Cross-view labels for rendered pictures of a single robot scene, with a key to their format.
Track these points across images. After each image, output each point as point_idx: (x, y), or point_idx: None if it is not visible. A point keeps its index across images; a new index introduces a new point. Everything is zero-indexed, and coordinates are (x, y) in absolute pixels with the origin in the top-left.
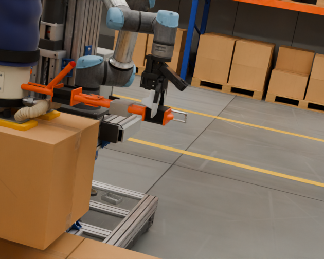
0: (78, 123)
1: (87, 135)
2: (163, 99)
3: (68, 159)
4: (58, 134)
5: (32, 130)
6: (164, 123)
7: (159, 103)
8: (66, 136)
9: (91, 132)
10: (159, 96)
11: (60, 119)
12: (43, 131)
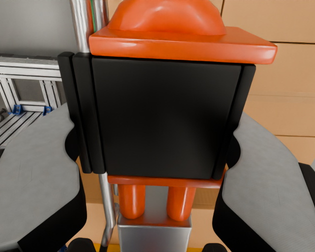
0: (102, 218)
1: (113, 189)
2: (66, 147)
3: None
4: (199, 220)
5: (202, 244)
6: (240, 28)
7: (79, 147)
8: (203, 211)
9: (95, 189)
10: (299, 209)
11: (112, 237)
12: (195, 236)
